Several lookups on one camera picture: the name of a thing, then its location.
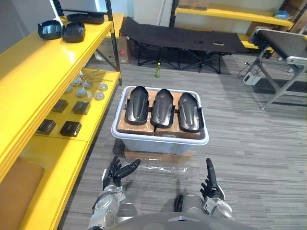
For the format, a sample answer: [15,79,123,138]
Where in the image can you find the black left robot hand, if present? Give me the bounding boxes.
[102,155,142,192]

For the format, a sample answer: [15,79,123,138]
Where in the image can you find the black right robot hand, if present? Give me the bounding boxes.
[200,158,226,200]

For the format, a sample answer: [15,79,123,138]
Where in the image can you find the yellow metal shelf unit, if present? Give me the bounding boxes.
[0,11,125,230]

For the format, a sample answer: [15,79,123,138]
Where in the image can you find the yellow background shelf unit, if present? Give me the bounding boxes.
[168,0,307,52]

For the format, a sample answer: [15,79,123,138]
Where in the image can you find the cardboard box on shelf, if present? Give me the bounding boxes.
[178,0,210,11]

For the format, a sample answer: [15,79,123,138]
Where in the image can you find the silver right robot leg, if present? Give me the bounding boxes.
[182,193,205,214]

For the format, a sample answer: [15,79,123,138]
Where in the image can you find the silver robot leg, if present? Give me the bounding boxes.
[182,193,205,214]
[117,202,139,218]

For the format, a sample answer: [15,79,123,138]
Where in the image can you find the silver left robot leg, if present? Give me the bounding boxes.
[117,202,139,218]

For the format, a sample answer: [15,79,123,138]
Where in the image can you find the grey robot torso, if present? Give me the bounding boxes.
[105,211,261,230]

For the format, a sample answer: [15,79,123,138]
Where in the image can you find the clear plastic film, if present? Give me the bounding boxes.
[138,162,188,173]

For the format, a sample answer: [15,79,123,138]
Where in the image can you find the grey plastic storage bin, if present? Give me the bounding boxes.
[111,85,210,155]

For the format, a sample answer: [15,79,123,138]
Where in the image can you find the small black square box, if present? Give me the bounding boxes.
[71,100,92,115]
[35,119,57,136]
[59,120,83,138]
[51,99,69,114]

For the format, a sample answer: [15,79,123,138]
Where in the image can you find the thin metal rods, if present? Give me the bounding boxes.
[80,73,113,83]

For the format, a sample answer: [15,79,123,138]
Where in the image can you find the brown cardboard sheet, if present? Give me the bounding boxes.
[0,156,46,230]

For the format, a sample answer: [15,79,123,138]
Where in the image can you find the white power box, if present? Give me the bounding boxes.
[243,72,260,85]

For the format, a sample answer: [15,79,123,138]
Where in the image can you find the cardboard box with pink label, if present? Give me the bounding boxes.
[117,35,133,65]

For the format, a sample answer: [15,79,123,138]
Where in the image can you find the short black plastic shell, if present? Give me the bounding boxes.
[60,22,86,44]
[37,20,63,41]

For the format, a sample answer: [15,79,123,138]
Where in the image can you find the black folding camp cot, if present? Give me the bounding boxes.
[119,16,248,74]

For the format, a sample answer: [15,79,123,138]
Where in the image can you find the conveyor belt machine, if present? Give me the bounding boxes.
[248,27,307,111]

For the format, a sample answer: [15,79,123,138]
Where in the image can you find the long black plastic housing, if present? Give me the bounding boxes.
[66,12,105,25]

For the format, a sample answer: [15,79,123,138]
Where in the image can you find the blue plastic item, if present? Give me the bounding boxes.
[274,10,289,20]

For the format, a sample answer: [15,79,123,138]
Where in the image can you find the black floor cable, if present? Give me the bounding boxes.
[237,61,260,78]

